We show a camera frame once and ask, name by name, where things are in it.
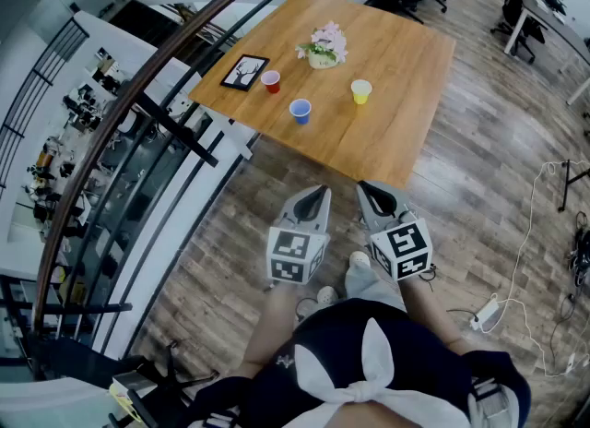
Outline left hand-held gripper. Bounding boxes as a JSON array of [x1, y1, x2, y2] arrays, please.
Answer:
[[265, 184, 332, 286]]

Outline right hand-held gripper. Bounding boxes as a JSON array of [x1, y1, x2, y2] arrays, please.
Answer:
[[357, 180, 433, 282]]

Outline blue plastic cup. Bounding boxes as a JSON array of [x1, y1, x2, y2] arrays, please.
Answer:
[[289, 98, 313, 125]]

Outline yellow plastic cup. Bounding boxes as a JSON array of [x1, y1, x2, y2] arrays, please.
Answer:
[[350, 78, 373, 105]]

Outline red plastic cup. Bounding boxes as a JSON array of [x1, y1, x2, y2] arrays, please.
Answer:
[[260, 69, 281, 94]]

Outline person's left forearm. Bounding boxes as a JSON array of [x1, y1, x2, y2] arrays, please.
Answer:
[[243, 280, 299, 375]]

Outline person's right forearm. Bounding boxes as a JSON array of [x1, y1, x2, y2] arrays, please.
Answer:
[[400, 276, 466, 353]]

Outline person's grey trousers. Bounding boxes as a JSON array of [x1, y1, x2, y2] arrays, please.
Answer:
[[344, 262, 407, 313]]

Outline person's dark top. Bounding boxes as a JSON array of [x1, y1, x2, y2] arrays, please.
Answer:
[[188, 297, 531, 428]]

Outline white power strip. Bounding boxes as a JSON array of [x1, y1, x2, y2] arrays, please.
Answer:
[[469, 299, 502, 331]]

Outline black framed deer picture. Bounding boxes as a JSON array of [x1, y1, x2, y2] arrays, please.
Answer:
[[219, 53, 271, 92]]

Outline potted pink flowers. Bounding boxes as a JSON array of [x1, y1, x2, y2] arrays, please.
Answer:
[[295, 20, 349, 70]]

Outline black metal stand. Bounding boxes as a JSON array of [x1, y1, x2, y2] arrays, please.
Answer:
[[557, 158, 590, 213]]

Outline person's white tied cloth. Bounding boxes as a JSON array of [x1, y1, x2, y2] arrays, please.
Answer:
[[280, 317, 471, 428]]

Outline black railing with wooden handrail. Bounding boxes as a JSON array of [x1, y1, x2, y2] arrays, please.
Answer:
[[0, 0, 365, 372]]

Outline black folding stand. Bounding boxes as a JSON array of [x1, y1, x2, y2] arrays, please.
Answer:
[[108, 354, 218, 428]]

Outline white-legged office desk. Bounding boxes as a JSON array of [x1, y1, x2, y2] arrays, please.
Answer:
[[504, 0, 590, 105]]

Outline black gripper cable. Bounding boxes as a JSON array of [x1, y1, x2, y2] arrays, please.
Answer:
[[417, 264, 439, 291]]

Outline white cable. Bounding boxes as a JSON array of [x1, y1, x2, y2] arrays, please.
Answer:
[[493, 160, 590, 377]]

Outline black cable bundle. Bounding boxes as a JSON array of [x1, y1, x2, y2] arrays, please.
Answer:
[[569, 211, 590, 287]]

